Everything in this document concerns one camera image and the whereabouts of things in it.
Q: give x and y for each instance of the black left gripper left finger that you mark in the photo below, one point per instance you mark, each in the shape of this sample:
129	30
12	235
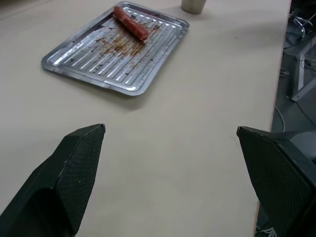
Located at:
54	182

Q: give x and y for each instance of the grey metal table leg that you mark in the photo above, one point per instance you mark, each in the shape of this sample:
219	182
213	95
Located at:
301	69

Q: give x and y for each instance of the chrome chair base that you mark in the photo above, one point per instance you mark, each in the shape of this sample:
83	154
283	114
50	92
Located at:
302	21

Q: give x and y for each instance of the red sausage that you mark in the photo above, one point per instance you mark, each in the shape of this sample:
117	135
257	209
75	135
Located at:
130	24

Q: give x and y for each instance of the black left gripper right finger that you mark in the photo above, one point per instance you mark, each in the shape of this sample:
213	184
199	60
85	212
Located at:
279	177

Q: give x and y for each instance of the metal cup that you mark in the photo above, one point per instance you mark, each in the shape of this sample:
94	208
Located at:
193	5

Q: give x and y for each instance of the ribbed metal baking tray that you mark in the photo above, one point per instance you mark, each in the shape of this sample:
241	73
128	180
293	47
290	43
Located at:
116	49

